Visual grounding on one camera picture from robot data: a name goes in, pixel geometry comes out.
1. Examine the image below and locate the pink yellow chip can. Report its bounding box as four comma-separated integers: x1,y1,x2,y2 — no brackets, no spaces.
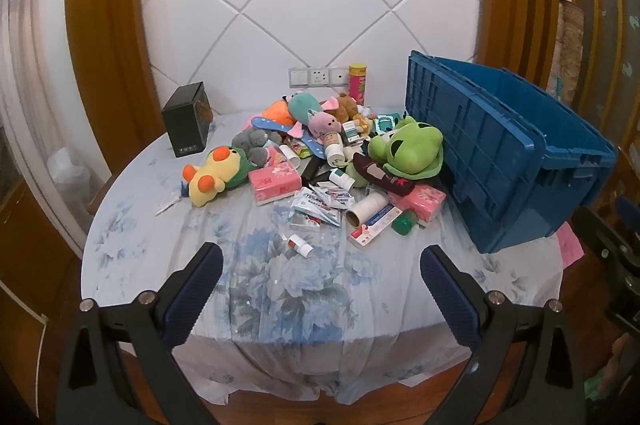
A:
348,64,368,103

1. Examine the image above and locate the green frog plush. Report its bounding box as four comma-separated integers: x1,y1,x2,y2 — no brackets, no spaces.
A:
367,115,445,181

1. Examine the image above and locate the white bottle with label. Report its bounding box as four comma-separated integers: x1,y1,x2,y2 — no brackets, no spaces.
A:
324,131,346,165

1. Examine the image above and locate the white curtain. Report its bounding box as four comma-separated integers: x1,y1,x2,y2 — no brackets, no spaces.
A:
0,0,87,226

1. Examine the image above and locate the pink tissue pack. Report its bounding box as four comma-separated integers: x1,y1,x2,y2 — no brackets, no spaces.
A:
387,184,447,226
248,161,302,206

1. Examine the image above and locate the grey plush toy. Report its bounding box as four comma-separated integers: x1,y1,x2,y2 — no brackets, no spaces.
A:
231,128,283,168

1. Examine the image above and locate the green capped jar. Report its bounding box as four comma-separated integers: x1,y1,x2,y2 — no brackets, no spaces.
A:
391,210,418,237

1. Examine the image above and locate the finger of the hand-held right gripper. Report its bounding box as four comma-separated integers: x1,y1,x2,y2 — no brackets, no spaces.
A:
571,204,640,278

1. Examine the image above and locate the teal plush toy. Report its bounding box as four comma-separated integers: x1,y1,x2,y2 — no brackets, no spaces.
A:
287,91,323,126

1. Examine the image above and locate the red white box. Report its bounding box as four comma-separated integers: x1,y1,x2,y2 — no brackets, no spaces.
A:
348,205,403,248

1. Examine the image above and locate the blue spotted fabric toy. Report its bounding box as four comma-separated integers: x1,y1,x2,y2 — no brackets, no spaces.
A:
246,115,326,163

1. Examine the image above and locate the yellow duck plush green hood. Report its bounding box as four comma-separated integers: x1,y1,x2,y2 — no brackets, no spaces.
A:
181,145,251,208

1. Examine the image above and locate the white paper roll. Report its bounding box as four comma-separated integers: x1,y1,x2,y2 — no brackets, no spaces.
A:
345,194,390,227

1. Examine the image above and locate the blue plastic crate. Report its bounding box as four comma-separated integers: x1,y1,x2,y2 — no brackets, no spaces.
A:
404,50,618,254

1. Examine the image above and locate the black slim box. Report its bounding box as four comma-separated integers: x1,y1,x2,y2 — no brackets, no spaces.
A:
300,158,331,186

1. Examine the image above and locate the white plastic bottle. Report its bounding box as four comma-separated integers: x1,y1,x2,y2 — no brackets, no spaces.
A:
278,144,302,168

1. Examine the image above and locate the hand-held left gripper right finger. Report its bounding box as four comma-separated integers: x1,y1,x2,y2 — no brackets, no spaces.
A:
419,244,587,425

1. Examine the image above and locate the white plastic bag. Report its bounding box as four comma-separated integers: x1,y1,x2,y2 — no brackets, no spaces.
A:
47,146,91,206

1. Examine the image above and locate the orange plush toy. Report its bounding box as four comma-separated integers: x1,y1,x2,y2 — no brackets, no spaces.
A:
262,99,297,126

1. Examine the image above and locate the low wooden cabinet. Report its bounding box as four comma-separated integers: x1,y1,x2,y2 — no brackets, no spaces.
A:
0,125,81,356

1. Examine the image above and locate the wooden cabinet glass door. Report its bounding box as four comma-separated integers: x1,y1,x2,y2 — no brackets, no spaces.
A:
560,0,640,141

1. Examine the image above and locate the white green medicine box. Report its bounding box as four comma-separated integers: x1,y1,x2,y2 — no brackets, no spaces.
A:
342,122,371,146

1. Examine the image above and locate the pink paper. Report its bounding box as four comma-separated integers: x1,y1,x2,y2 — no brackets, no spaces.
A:
557,225,585,267

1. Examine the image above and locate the brown teddy bear plush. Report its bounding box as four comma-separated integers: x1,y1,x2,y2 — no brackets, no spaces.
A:
334,92,368,123

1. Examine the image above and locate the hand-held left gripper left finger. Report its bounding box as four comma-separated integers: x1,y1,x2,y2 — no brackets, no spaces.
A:
56,241,224,425

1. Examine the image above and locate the pink plush toy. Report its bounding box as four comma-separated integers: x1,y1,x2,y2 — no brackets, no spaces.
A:
287,99,346,141

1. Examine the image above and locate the white teal bottle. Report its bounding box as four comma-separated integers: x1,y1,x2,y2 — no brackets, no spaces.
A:
327,169,357,191

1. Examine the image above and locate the black box gold handle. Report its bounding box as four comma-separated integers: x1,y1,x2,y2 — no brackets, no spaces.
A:
161,81,213,159

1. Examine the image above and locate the green cloth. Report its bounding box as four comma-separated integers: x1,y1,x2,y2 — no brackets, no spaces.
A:
582,355,631,406

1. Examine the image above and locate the small white orange bottle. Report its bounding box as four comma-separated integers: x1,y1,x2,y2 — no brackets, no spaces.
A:
280,233,315,257

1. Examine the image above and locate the white blue toothpaste packet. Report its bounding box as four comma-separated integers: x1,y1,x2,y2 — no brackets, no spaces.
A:
289,198,346,230

